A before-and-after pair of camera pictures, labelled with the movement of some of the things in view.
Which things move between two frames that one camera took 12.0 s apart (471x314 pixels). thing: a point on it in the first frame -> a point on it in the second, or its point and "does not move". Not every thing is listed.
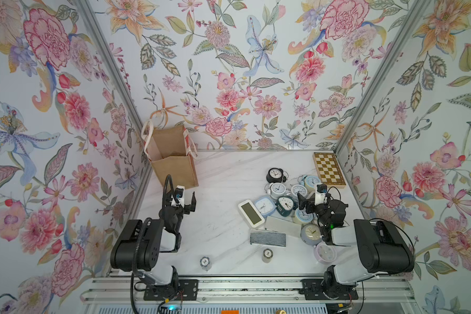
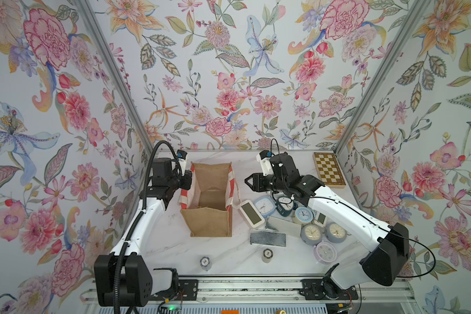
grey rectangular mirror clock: [267, 237] does not move
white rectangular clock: [282, 226] does not move
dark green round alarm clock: [285, 205] does not move
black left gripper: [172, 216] -> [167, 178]
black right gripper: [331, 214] -> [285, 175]
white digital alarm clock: [251, 213] does not move
